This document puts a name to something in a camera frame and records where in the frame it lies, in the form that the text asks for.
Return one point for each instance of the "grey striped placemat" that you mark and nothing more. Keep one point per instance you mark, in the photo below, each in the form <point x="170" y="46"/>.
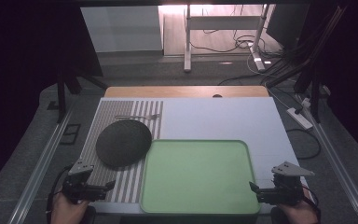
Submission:
<point x="127" y="183"/>

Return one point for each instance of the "white panel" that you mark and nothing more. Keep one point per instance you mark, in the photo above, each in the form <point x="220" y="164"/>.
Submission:
<point x="121" y="29"/>

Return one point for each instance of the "black stand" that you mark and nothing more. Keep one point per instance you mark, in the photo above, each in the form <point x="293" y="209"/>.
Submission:
<point x="62" y="90"/>
<point x="315" y="90"/>

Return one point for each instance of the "white desk frame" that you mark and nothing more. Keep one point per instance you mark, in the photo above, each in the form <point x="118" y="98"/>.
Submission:
<point x="223" y="22"/>

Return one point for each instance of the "metal fork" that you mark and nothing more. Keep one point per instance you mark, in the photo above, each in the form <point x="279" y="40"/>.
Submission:
<point x="138" y="117"/>

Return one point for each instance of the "person's left hand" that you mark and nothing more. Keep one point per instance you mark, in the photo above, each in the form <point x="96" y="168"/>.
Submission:
<point x="66" y="211"/>

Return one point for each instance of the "white table board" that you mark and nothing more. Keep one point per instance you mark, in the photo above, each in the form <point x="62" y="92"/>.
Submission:
<point x="223" y="119"/>

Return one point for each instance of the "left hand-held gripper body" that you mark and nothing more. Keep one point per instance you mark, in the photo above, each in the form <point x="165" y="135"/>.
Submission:
<point x="80" y="182"/>

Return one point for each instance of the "white power strip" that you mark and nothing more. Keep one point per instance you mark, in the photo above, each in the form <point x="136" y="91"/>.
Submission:
<point x="299" y="118"/>

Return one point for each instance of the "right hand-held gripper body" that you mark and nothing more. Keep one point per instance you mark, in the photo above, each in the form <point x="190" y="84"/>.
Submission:
<point x="287" y="186"/>

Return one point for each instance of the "green tray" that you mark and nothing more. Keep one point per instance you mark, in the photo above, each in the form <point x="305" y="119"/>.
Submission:
<point x="199" y="177"/>

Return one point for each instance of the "dark monitor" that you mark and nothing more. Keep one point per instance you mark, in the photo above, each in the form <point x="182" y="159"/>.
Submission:
<point x="287" y="23"/>

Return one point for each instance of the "wooden table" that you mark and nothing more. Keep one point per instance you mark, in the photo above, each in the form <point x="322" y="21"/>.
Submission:
<point x="183" y="91"/>

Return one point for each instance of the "round black plate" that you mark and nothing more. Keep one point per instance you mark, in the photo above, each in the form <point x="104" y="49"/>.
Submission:
<point x="123" y="143"/>

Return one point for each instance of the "person's right hand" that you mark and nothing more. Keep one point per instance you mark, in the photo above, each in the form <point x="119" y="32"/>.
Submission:
<point x="298" y="213"/>

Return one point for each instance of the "metal floor rail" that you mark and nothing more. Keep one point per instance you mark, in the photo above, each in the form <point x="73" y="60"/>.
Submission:
<point x="338" y="158"/>
<point x="40" y="165"/>

